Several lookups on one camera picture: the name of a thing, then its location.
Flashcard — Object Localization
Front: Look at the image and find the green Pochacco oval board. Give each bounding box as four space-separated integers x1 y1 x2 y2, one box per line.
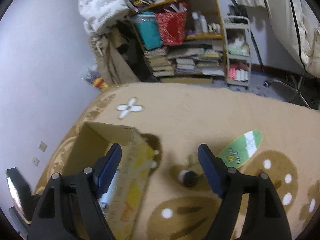
217 129 263 169

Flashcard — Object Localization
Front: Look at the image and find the black car key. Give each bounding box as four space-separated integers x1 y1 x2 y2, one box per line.
178 170 199 187

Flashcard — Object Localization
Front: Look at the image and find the cardboard box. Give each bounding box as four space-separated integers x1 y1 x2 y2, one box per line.
52 121 155 239

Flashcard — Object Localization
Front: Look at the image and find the light blue bottle with strap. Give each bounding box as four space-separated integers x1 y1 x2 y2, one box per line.
99 169 120 215

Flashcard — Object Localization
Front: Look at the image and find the gold card tag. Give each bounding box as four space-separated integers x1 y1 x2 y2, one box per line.
187 153 203 176

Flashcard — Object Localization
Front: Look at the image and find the beige patterned carpet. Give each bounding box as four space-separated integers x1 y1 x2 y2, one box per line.
35 83 319 239

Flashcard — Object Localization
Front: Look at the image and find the plush toy bag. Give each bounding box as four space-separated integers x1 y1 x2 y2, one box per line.
82 65 108 91

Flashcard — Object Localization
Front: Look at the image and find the khaki hanging coat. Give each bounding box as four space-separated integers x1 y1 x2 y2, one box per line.
89 27 140 86

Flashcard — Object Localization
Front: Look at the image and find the white utility cart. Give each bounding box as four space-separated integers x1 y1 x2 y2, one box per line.
223 15 252 90

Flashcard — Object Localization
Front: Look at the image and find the stack of books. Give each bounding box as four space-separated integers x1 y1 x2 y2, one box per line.
144 46 175 78

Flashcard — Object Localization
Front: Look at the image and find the wooden bookshelf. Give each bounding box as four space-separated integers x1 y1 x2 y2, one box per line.
130 0 226 80

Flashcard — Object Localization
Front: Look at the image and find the cream bedding pillow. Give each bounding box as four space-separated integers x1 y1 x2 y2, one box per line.
265 0 319 77

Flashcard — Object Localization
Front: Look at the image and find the red gift bag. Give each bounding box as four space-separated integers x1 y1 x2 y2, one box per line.
155 12 187 46

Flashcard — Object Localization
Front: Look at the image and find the teal storage bag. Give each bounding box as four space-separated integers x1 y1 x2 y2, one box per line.
131 11 163 50

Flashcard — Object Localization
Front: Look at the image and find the white puffy jacket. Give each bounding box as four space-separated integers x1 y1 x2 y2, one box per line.
78 0 130 35

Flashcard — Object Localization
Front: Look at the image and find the wall socket lower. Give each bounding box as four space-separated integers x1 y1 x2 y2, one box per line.
31 157 40 166

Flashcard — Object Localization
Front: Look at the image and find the wall socket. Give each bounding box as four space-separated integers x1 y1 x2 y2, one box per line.
31 157 40 166
38 141 48 152

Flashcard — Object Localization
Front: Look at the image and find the wall socket upper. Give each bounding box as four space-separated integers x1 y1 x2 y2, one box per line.
38 141 48 152

